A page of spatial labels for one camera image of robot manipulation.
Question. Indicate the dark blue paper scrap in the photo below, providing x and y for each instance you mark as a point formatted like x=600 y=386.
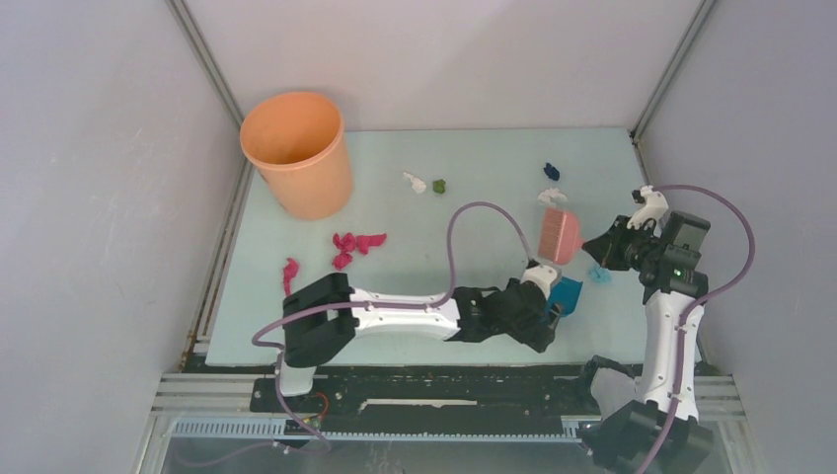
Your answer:
x=552 y=172

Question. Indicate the blue plastic dustpan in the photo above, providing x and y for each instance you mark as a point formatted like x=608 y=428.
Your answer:
x=564 y=296

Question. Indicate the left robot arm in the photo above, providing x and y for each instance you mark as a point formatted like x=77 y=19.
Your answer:
x=335 y=313

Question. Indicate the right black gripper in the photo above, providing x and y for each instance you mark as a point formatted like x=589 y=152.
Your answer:
x=605 y=248

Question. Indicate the small magenta paper scrap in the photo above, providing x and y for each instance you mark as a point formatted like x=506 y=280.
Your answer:
x=288 y=273

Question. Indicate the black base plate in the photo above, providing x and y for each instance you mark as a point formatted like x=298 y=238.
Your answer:
x=437 y=400

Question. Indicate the white paper scrap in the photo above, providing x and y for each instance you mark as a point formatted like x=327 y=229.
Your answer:
x=417 y=184
x=552 y=196

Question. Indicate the orange plastic bucket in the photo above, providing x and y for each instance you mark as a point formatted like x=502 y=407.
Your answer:
x=297 y=143

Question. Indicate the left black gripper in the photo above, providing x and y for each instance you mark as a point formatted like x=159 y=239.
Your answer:
x=537 y=335

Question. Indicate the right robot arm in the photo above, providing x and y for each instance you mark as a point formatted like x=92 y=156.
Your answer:
x=652 y=424

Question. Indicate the light blue paper scrap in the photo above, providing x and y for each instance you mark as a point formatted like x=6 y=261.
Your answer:
x=599 y=275

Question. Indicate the pink hand brush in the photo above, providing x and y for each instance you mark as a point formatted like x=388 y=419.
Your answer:
x=560 y=236

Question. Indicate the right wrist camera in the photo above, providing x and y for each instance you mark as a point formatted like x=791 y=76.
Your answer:
x=653 y=206

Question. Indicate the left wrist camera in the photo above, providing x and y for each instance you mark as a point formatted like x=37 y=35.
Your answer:
x=544 y=276

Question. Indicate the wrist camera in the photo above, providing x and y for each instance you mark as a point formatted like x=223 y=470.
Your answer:
x=653 y=206
x=544 y=276

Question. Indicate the green paper scrap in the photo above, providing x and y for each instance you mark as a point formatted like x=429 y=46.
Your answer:
x=439 y=186

